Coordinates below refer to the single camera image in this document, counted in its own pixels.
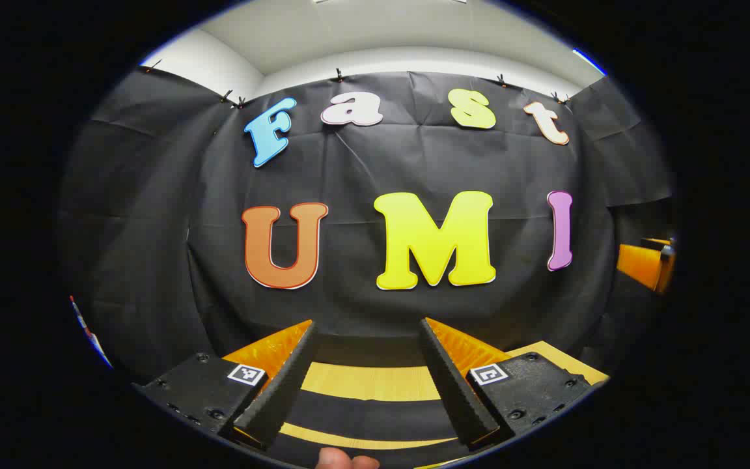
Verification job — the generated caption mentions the black jeans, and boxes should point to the black jeans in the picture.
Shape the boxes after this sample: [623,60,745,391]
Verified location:
[277,334,473,440]

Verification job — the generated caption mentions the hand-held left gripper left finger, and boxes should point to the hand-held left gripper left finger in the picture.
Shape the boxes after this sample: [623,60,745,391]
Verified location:
[131,319,318,451]

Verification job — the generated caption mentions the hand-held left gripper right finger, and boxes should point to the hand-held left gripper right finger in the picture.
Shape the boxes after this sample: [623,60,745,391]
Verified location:
[419,318,600,451]

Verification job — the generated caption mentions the black backdrop cloth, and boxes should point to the black backdrop cloth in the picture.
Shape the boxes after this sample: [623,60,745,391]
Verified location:
[59,65,675,391]

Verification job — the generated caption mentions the white and red banner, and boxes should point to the white and red banner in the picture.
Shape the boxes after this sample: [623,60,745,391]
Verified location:
[68,295,113,369]

